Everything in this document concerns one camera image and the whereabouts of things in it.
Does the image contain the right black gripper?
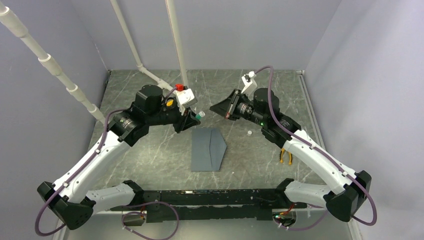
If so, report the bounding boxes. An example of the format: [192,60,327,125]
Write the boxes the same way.
[209,88,267,127]

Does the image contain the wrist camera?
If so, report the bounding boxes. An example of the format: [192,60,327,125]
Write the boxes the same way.
[241,71,258,96]
[175,88,198,115]

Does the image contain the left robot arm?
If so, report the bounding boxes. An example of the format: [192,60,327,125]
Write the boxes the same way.
[37,84,200,230]

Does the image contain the white pvc pipe frame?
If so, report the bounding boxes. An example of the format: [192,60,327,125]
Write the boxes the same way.
[0,0,188,124]

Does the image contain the grey envelope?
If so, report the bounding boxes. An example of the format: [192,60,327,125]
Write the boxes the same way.
[190,127,227,172]

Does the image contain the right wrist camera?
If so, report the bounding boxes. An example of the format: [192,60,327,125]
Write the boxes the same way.
[241,71,258,96]

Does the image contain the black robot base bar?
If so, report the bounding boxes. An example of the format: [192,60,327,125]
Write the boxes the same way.
[111,186,307,223]

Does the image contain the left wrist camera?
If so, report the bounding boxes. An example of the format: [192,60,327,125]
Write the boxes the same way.
[175,88,198,115]

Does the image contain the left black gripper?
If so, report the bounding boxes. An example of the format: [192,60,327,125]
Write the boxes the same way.
[147,101,201,134]

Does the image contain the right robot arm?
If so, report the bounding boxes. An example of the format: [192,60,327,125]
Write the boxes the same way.
[209,88,372,222]

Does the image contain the yellow handled pliers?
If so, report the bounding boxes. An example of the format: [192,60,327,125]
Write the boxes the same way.
[279,148,294,166]

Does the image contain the green white glue stick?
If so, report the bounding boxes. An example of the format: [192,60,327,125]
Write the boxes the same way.
[195,111,206,120]

